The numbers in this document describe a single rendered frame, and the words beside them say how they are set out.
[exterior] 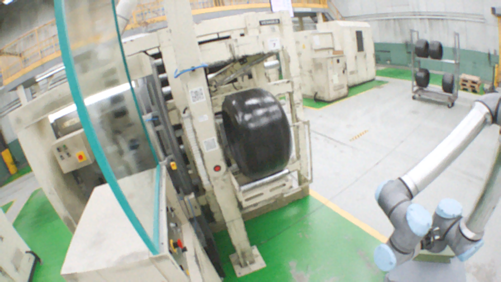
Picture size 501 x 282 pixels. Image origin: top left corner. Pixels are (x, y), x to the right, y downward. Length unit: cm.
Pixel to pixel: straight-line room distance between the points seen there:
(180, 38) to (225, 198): 99
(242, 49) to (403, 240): 134
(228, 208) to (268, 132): 63
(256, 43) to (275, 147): 73
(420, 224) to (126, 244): 82
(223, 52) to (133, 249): 121
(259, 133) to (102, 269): 90
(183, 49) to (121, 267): 97
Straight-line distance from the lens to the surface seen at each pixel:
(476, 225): 111
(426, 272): 137
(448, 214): 119
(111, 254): 71
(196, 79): 114
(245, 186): 133
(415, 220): 63
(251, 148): 110
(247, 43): 148
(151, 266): 65
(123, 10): 150
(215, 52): 142
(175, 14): 117
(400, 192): 72
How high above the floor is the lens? 169
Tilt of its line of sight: 24 degrees down
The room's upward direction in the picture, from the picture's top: 11 degrees counter-clockwise
